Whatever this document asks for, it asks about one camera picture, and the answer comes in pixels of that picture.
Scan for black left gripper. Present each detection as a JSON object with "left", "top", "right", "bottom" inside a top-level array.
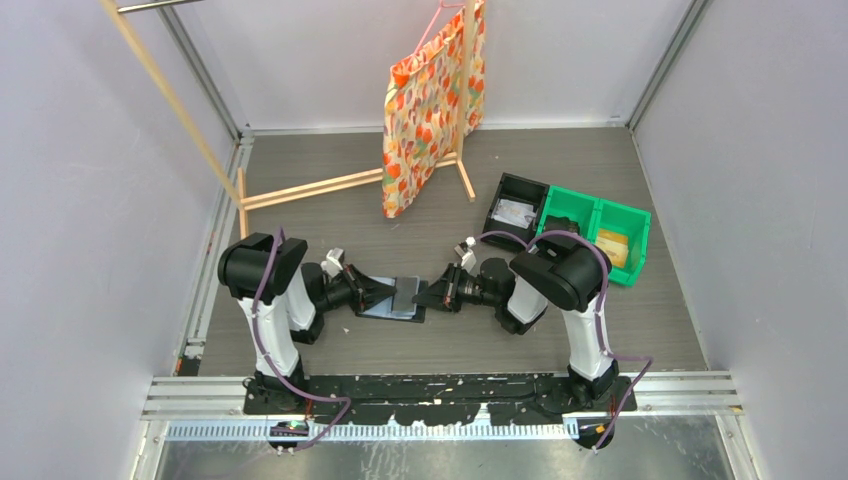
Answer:
[{"left": 315, "top": 262, "right": 396, "bottom": 313}]

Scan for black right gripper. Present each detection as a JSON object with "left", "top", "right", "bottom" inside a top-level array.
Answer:
[{"left": 413, "top": 262, "right": 501, "bottom": 312}]

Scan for black card holder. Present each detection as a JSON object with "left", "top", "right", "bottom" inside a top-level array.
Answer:
[{"left": 356, "top": 276, "right": 429, "bottom": 323}]

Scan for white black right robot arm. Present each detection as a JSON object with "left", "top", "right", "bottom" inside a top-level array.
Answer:
[{"left": 413, "top": 230, "right": 619, "bottom": 411}]

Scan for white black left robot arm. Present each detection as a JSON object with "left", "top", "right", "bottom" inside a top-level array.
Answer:
[{"left": 217, "top": 232, "right": 397, "bottom": 414}]

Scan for white card in black bin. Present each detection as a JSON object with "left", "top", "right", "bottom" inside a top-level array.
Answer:
[{"left": 491, "top": 198, "right": 536, "bottom": 229}]

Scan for yellow cards in green bin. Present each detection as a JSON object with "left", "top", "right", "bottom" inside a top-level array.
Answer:
[{"left": 595, "top": 228, "right": 630, "bottom": 269}]

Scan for black storage bin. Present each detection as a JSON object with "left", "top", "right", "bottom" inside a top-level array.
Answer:
[{"left": 480, "top": 173, "right": 550, "bottom": 252}]

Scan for wooden clothes rack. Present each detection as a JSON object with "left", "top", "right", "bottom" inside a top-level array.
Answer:
[{"left": 99, "top": 0, "right": 477, "bottom": 239}]

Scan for green double storage bin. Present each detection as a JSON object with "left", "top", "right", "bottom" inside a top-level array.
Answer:
[{"left": 536, "top": 186, "right": 652, "bottom": 287}]

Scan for floral fabric bag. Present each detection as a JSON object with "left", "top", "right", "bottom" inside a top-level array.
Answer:
[{"left": 381, "top": 1, "right": 486, "bottom": 218}]

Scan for pink clothes hanger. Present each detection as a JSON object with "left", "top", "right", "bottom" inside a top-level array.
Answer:
[{"left": 413, "top": 0, "right": 464, "bottom": 54}]

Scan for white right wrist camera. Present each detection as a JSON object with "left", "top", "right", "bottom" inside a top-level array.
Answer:
[{"left": 454, "top": 237, "right": 477, "bottom": 272}]

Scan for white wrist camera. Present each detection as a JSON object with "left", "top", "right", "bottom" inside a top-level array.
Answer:
[
  {"left": 320, "top": 247, "right": 345, "bottom": 279},
  {"left": 454, "top": 237, "right": 477, "bottom": 272}
]

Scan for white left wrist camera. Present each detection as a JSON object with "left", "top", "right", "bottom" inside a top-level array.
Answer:
[{"left": 320, "top": 247, "right": 345, "bottom": 279}]

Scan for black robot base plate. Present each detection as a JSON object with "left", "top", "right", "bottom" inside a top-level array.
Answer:
[{"left": 242, "top": 373, "right": 637, "bottom": 426}]

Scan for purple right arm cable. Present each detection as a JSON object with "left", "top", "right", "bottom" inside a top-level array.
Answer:
[{"left": 463, "top": 228, "right": 656, "bottom": 455}]

